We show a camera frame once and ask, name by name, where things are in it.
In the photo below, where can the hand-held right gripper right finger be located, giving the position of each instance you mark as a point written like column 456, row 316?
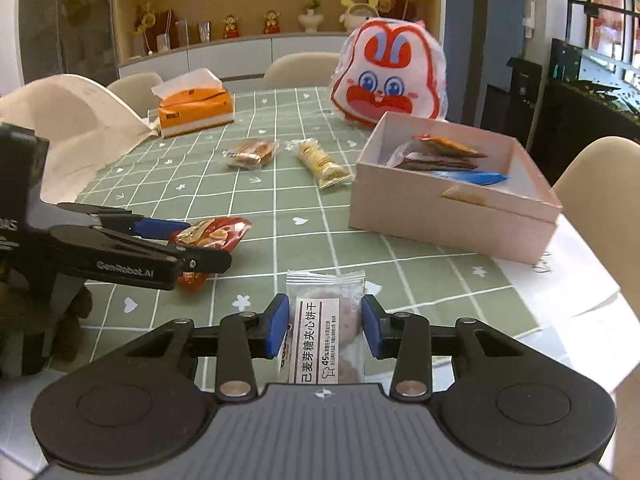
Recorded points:
column 372, row 327

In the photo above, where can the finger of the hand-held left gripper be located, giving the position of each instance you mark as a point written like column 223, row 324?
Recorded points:
column 160, row 228
column 200, row 257

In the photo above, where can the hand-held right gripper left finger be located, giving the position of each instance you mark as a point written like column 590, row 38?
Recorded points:
column 277, row 325

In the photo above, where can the red snack packet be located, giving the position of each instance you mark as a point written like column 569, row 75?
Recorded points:
column 220, row 232

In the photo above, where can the white biscuit packet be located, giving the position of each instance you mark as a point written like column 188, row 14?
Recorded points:
column 325, row 320

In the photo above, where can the pink cardboard box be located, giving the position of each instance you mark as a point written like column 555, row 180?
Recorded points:
column 450, row 225

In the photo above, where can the person's left hand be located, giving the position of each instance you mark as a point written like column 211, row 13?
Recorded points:
column 70, row 325

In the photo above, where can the green checked tablecloth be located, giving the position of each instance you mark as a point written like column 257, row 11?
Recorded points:
column 250, row 195

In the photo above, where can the beige chair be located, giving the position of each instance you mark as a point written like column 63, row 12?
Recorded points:
column 600, row 185
column 300, row 67
column 132, row 90
column 75, row 125

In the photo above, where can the brown bread packet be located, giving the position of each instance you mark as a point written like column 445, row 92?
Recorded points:
column 250, row 154

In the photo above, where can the orange tissue box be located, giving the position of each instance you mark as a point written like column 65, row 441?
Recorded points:
column 195, row 110

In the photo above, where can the yellow cracker packet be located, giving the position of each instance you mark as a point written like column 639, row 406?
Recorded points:
column 320, row 162

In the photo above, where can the dark brown snack packet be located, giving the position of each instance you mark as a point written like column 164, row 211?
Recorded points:
column 440, row 163

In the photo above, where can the dark glass cabinet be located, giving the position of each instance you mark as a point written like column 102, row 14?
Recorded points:
column 70, row 20

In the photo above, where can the blue snack packet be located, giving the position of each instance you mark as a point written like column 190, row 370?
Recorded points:
column 475, row 177

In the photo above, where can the orange snack packet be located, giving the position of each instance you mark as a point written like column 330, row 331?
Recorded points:
column 445, row 146

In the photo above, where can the clear glass cup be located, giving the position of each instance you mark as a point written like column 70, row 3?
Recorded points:
column 203, row 31
column 182, row 32

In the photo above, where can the gold ornament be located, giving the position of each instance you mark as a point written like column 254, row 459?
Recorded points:
column 144, row 25

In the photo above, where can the red figurine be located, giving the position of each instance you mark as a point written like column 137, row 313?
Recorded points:
column 271, row 23
column 231, row 27

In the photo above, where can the white vase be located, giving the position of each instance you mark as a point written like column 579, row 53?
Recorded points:
column 310, row 19

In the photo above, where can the red white rabbit bag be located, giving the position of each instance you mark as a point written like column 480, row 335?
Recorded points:
column 385, row 70

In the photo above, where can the black tank cabinet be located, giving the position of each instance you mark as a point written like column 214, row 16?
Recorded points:
column 565, row 130

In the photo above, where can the black floor appliance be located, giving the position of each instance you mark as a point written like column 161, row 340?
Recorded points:
column 520, row 90

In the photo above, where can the white plush toy yellow horns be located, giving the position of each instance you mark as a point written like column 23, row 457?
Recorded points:
column 357, row 16

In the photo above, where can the brown plush toy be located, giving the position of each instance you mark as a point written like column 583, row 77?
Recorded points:
column 395, row 2

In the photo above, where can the glass fish tank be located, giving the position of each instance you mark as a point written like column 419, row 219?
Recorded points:
column 600, row 70

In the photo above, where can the wooden wall shelf cabinet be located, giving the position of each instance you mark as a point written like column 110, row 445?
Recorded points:
column 280, row 15

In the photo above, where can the white wall intercom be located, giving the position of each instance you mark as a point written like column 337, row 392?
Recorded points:
column 528, row 10

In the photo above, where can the large red wall picture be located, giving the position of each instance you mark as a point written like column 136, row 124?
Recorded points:
column 605, row 5

